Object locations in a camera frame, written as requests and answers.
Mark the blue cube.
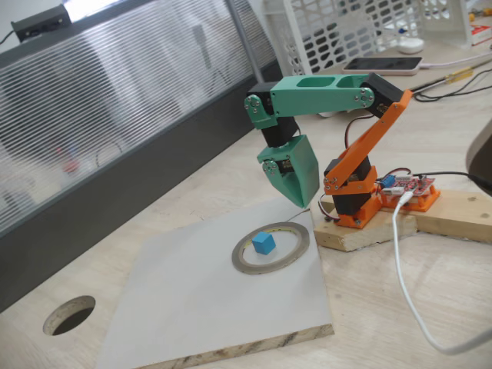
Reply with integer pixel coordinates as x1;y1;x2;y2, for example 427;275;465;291
251;231;278;256

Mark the short wooden base block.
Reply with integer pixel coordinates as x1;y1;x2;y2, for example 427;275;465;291
313;195;418;253

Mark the white plastic lattice basket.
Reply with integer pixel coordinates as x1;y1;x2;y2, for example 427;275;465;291
263;0;474;118

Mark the smartphone with pink case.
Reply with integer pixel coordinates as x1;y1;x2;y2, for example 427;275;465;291
341;56;424;77

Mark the brown cardboard sheet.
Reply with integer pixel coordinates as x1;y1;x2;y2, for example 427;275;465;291
311;36;492;115

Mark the white topped chipboard panel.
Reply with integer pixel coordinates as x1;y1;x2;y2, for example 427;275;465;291
95;198;334;369

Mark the long wooden base plank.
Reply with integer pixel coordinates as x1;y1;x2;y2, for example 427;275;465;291
414;188;492;244

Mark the white earbuds case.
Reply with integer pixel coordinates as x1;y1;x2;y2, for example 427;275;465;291
397;37;426;55

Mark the grey rounded object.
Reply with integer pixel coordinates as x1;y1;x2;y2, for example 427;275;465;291
464;118;492;185

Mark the ribbed glass desk partition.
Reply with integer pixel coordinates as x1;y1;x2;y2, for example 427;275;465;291
0;0;285;312

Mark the red and white book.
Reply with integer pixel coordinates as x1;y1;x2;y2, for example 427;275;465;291
470;23;492;47

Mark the black box device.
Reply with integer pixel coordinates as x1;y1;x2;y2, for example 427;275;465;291
10;4;71;42

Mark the tricolour servo wire harness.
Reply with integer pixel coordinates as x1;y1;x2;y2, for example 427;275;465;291
318;115;380;224

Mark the grey ring of tape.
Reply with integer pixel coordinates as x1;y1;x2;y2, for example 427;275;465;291
231;221;311;275

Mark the red controller board orange mount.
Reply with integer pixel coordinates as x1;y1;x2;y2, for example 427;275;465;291
374;168;441;213

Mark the thick white USB cable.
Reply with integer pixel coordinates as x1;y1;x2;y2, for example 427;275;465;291
391;191;492;357

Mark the black power cable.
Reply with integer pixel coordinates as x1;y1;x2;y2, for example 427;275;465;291
417;170;492;197

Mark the thin black desk cable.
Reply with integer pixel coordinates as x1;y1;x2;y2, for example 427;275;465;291
413;57;492;103

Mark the pale pink charging cable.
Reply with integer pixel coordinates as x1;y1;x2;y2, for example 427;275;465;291
420;52;492;70

